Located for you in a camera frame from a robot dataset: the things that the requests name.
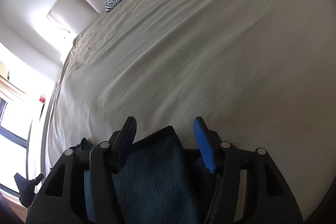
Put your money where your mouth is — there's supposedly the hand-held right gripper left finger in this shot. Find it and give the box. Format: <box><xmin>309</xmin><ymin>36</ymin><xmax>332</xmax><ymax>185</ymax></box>
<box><xmin>26</xmin><ymin>116</ymin><xmax>138</xmax><ymax>224</ymax></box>

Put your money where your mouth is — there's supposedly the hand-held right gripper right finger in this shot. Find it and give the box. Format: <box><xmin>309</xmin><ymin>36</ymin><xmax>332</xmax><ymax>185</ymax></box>
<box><xmin>192</xmin><ymin>116</ymin><xmax>304</xmax><ymax>224</ymax></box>

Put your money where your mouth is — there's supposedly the dark green sweater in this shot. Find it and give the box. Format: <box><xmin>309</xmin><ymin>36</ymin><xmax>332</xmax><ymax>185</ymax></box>
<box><xmin>70</xmin><ymin>125</ymin><xmax>224</xmax><ymax>224</ymax></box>

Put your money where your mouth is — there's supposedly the black framed window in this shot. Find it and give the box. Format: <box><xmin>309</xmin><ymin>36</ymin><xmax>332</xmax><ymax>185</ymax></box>
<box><xmin>0</xmin><ymin>98</ymin><xmax>33</xmax><ymax>198</ymax></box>

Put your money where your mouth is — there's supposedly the bed with beige sheet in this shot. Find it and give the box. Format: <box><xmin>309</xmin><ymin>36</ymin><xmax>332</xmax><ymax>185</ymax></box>
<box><xmin>43</xmin><ymin>0</ymin><xmax>336</xmax><ymax>219</ymax></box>

